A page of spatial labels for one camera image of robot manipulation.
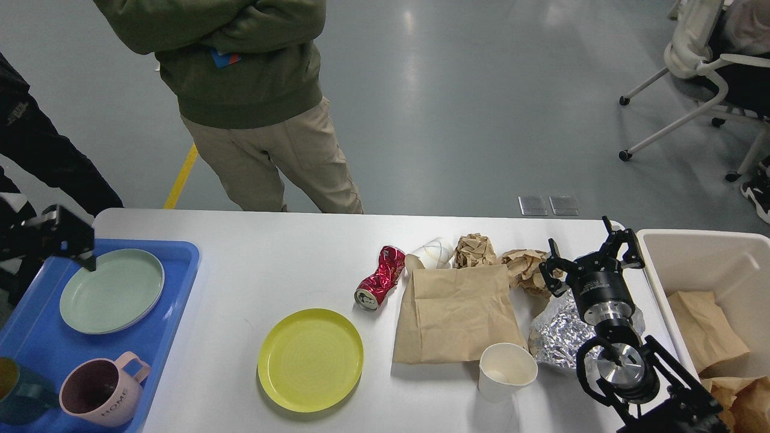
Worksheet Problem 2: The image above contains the pale green plate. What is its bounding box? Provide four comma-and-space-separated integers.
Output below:
60, 248, 165, 335

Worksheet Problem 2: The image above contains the brown paper bag in bin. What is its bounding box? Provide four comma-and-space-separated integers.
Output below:
667, 291, 750, 373

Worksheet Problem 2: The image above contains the metal floor socket left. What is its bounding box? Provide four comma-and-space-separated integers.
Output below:
518, 195, 549, 217

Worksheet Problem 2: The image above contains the metal floor socket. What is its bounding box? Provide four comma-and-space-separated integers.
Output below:
548, 195, 580, 216
518, 195, 549, 217

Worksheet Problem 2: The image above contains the person in green sweater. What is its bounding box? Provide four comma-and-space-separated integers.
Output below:
96, 1, 363, 214

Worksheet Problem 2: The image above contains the pink mug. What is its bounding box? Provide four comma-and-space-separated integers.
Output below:
60, 351, 152, 428

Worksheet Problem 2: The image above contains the person in black clothes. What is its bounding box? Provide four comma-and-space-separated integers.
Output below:
1, 57, 123, 217

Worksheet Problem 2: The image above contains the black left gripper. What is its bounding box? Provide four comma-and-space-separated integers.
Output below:
1, 192, 96, 272

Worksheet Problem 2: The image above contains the yellow plate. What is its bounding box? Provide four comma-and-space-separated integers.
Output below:
257, 308, 364, 413

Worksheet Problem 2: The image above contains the crumpled brown paper ball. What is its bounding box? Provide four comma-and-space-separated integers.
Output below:
454, 233, 500, 269

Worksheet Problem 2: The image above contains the crushed white paper cup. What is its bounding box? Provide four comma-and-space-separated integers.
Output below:
405, 238, 454, 273

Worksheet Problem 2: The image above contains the beige plastic bin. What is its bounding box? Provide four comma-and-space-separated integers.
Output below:
638, 229, 769, 380

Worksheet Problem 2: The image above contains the dark teal mug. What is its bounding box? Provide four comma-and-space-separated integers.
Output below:
1, 357, 60, 425

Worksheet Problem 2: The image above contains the crumpled brown paper in bin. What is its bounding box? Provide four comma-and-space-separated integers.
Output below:
701, 376, 769, 432

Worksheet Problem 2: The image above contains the crumpled brown paper wad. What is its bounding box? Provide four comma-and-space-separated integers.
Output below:
499, 250, 551, 299

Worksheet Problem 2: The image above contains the crushed red soda can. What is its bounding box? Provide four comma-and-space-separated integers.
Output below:
354, 245, 406, 312

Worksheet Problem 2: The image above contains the crumpled aluminium foil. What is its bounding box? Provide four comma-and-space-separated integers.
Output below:
528, 290, 645, 375

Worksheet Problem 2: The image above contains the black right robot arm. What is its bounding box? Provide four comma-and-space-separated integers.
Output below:
539, 216, 728, 432

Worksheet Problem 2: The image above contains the flat brown paper bag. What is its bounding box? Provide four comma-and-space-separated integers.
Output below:
392, 264, 528, 364

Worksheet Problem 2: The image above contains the metal floor socket right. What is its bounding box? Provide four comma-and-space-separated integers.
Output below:
548, 195, 580, 216

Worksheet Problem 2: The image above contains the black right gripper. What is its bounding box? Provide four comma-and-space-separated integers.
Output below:
539, 217, 645, 327

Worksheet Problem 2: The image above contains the white office chair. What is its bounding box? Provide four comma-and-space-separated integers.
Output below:
618, 1, 768, 183

